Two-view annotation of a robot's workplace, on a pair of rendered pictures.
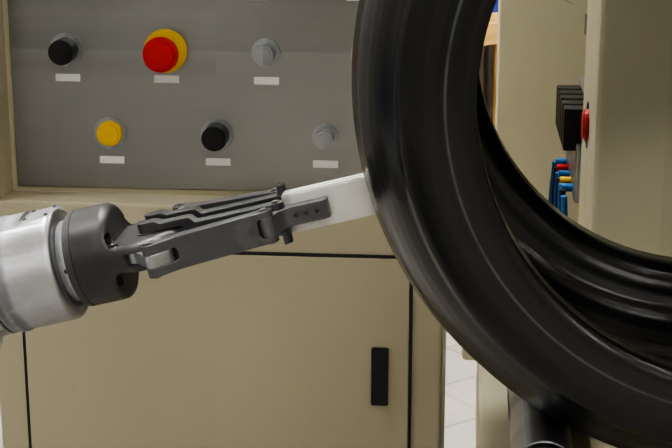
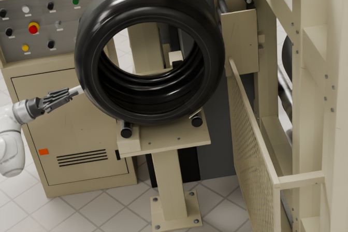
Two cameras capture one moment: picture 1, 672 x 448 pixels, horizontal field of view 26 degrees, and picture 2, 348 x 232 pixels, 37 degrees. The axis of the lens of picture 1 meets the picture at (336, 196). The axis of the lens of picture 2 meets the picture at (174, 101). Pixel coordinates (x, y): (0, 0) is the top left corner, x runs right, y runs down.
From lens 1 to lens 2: 109 cm
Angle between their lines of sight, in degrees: 20
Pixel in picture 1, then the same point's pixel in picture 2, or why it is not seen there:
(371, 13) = (76, 66)
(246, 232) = (63, 101)
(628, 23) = (133, 28)
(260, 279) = (69, 74)
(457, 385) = not seen: hidden behind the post
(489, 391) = not seen: hidden behind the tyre
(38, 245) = (24, 110)
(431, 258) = (97, 104)
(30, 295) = (25, 119)
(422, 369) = not seen: hidden behind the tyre
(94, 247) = (35, 108)
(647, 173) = (143, 56)
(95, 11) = (14, 21)
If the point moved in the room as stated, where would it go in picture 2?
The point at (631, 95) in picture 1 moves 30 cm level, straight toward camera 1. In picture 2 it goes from (136, 42) to (130, 78)
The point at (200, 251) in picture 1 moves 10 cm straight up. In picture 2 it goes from (55, 106) to (48, 84)
